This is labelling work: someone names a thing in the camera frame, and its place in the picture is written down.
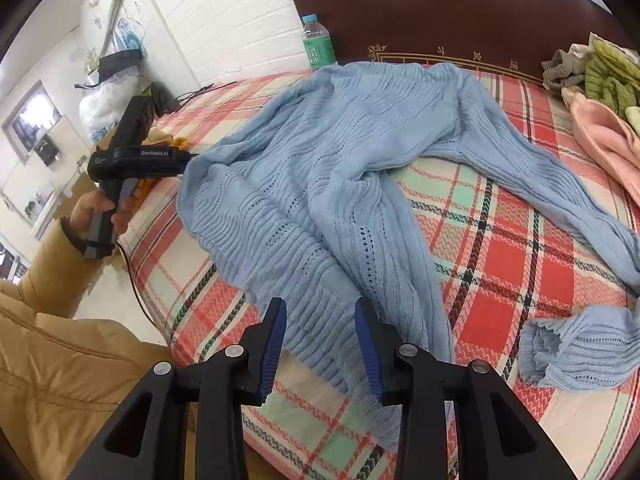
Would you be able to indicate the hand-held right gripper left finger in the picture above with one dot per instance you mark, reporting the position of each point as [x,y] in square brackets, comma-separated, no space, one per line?
[272,347]

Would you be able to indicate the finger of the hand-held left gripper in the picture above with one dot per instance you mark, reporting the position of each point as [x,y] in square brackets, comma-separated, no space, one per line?
[182,166]

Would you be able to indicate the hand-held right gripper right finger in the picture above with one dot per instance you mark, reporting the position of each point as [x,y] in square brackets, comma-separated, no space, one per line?
[367,357]

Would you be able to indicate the light blue knit sweater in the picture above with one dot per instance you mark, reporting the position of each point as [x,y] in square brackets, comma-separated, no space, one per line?
[310,170]

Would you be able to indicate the person's left forearm yellow sleeve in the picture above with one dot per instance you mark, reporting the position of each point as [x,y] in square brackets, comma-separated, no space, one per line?
[50,270]

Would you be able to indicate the person's left hand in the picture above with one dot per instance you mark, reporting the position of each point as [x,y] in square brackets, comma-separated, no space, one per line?
[82,212]

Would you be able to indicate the yellow and red toys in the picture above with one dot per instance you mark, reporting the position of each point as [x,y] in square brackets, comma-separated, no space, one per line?
[160,135]

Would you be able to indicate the white plastic bag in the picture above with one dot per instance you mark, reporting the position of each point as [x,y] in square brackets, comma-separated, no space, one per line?
[102,105]

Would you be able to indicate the dark small box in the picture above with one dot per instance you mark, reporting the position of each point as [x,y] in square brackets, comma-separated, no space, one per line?
[164,97]

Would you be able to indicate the black bag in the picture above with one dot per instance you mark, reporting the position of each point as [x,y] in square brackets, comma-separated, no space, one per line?
[117,65]

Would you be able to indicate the red plaid bed blanket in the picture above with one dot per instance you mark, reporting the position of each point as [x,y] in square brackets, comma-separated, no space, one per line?
[500,260]

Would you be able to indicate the green label water bottle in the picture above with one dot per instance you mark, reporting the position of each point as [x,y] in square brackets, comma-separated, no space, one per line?
[318,47]

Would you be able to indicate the person's yellow jacket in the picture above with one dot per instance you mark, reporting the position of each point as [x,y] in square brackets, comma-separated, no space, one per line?
[65,390]

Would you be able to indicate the dark wooden headboard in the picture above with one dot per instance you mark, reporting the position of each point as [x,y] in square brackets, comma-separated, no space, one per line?
[450,10]

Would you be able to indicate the pink garment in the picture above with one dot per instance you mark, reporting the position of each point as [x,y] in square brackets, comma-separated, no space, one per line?
[605,140]

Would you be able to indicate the green knit garment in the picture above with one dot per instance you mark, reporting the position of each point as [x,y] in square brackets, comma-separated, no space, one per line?
[607,85]

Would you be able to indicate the cream garment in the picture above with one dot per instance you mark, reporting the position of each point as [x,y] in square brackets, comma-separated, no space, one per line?
[575,52]

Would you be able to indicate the framed wall picture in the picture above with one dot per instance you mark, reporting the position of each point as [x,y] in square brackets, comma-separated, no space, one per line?
[31,117]

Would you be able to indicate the vertical wall pipe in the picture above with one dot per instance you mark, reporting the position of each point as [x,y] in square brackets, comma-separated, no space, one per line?
[115,10]

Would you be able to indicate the dark wall picture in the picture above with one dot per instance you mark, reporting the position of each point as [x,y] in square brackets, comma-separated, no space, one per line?
[10,260]

